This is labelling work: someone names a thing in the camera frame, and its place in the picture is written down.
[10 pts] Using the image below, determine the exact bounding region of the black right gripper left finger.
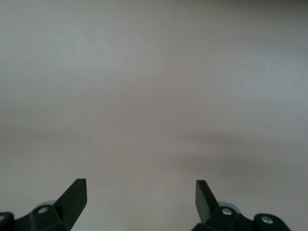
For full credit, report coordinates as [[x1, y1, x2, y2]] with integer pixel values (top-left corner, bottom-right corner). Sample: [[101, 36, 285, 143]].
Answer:
[[0, 178, 87, 231]]

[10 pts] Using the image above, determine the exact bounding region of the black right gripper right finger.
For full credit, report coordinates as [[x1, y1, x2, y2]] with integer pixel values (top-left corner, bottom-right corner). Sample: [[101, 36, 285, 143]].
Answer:
[[191, 180, 291, 231]]

